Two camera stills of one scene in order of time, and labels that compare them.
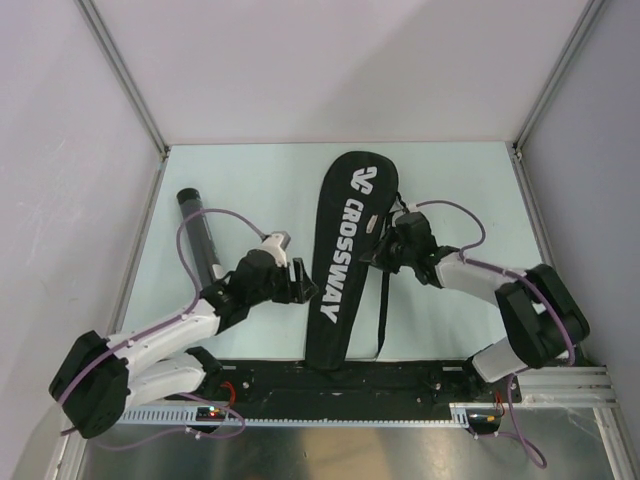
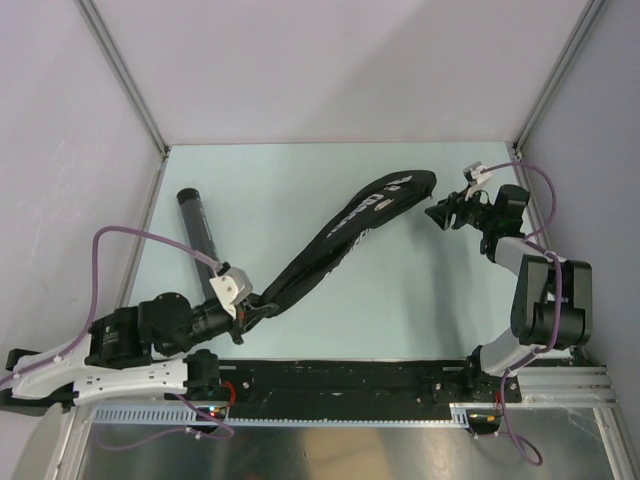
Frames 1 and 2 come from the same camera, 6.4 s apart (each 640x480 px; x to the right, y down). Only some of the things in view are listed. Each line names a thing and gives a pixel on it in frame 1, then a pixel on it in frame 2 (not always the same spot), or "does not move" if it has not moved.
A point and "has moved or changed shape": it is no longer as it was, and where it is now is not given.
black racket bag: x=354 y=199 has moved or changed shape
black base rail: x=425 y=384 does not move
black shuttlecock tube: x=204 y=252 does not move
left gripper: x=301 y=290 → x=248 y=315
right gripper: x=378 y=257 → x=442 y=212
